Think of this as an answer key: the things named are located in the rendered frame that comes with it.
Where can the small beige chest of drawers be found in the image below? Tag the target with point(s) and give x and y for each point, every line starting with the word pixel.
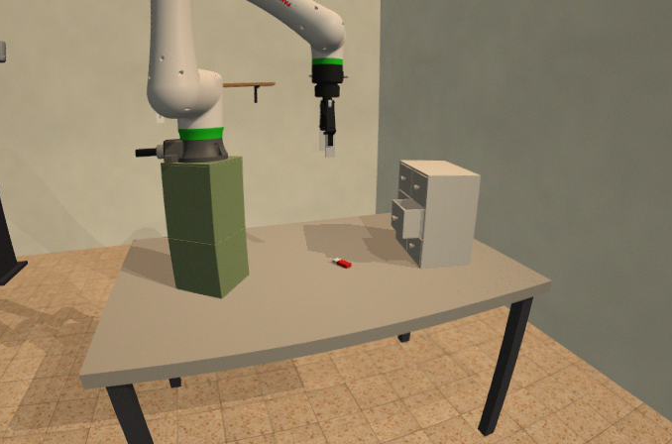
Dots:
pixel 450 213

